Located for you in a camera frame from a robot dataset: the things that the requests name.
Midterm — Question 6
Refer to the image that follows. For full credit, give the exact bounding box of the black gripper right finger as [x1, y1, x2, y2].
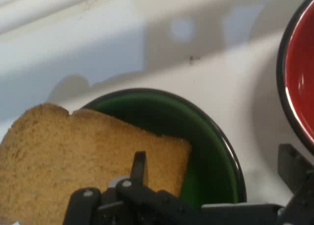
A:
[278, 143, 314, 225]

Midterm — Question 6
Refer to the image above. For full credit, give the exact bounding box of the brown toast bread slice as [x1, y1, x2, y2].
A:
[0, 102, 193, 225]

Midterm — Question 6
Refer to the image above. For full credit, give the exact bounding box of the dark green bowl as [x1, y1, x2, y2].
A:
[82, 87, 247, 210]

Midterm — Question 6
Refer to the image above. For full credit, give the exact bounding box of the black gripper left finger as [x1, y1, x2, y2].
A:
[62, 150, 205, 225]

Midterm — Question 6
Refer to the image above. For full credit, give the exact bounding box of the red bowl with black rim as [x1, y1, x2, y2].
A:
[276, 0, 314, 152]

